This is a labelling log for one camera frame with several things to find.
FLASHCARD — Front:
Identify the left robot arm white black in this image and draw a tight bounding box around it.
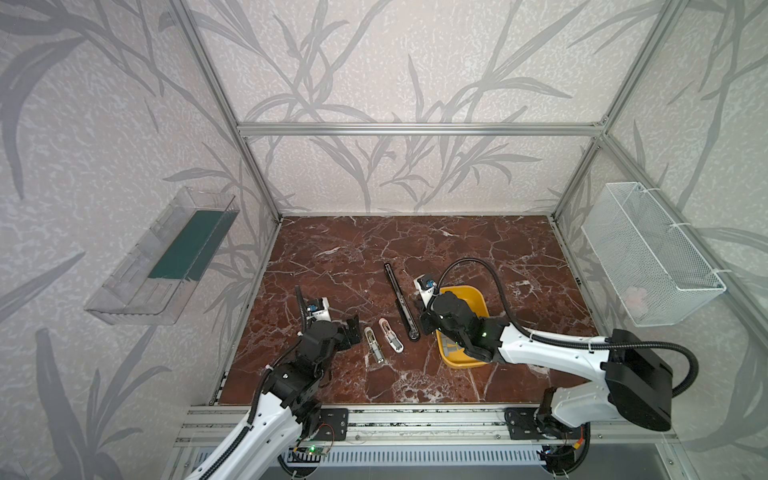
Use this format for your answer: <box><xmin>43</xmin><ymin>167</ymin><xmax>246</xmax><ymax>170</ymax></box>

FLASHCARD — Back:
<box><xmin>188</xmin><ymin>287</ymin><xmax>362</xmax><ymax>479</ymax></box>

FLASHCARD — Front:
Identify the aluminium frame corner post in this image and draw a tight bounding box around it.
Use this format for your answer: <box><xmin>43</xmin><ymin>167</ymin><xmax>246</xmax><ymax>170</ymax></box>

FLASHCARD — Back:
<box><xmin>170</xmin><ymin>0</ymin><xmax>282</xmax><ymax>223</ymax></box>
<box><xmin>550</xmin><ymin>0</ymin><xmax>688</xmax><ymax>223</ymax></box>

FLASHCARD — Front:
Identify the aluminium frame corner post right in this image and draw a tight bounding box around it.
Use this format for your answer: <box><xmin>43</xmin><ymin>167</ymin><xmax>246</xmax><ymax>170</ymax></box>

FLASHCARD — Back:
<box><xmin>550</xmin><ymin>0</ymin><xmax>688</xmax><ymax>223</ymax></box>

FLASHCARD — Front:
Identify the yellow plastic tray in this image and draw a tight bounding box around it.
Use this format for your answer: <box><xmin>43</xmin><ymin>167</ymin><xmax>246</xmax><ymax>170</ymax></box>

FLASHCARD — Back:
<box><xmin>435</xmin><ymin>285</ymin><xmax>490</xmax><ymax>370</ymax></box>

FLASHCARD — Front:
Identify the clear plastic wall bin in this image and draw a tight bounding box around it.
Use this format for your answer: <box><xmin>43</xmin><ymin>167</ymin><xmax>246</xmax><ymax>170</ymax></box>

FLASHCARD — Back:
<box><xmin>85</xmin><ymin>187</ymin><xmax>240</xmax><ymax>326</ymax></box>

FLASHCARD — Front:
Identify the white wire mesh basket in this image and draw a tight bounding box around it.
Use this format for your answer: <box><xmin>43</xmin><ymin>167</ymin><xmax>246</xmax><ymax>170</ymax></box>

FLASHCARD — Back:
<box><xmin>582</xmin><ymin>182</ymin><xmax>727</xmax><ymax>327</ymax></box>

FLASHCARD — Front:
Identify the green circuit board left base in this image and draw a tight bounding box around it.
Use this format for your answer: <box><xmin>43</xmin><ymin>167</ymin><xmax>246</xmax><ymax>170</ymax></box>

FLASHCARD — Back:
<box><xmin>290</xmin><ymin>443</ymin><xmax>332</xmax><ymax>464</ymax></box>

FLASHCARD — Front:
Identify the beige mini stapler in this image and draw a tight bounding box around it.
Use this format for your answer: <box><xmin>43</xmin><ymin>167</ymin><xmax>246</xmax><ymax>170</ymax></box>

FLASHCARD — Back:
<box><xmin>364</xmin><ymin>327</ymin><xmax>385</xmax><ymax>364</ymax></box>

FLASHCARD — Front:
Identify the aluminium frame back crossbar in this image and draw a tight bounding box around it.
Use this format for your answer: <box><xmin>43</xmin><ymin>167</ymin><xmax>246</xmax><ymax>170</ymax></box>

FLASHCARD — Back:
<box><xmin>237</xmin><ymin>122</ymin><xmax>603</xmax><ymax>138</ymax></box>

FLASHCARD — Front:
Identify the circuit board right base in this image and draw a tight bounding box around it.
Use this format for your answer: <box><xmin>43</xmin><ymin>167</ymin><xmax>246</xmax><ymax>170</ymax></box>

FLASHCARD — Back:
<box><xmin>538</xmin><ymin>443</ymin><xmax>589</xmax><ymax>478</ymax></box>

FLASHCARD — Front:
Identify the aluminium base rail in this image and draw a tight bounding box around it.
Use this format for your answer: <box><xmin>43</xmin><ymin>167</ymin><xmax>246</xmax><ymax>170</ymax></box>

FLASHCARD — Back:
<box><xmin>173</xmin><ymin>403</ymin><xmax>679</xmax><ymax>448</ymax></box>

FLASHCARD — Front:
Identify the aluminium frame corner post left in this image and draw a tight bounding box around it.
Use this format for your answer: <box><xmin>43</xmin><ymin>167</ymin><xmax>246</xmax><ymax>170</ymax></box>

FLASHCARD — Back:
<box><xmin>170</xmin><ymin>0</ymin><xmax>282</xmax><ymax>223</ymax></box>

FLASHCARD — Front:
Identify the black metal stapler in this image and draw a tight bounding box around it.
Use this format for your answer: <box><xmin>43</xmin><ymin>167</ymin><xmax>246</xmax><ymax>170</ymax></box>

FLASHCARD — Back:
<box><xmin>384</xmin><ymin>263</ymin><xmax>421</xmax><ymax>342</ymax></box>

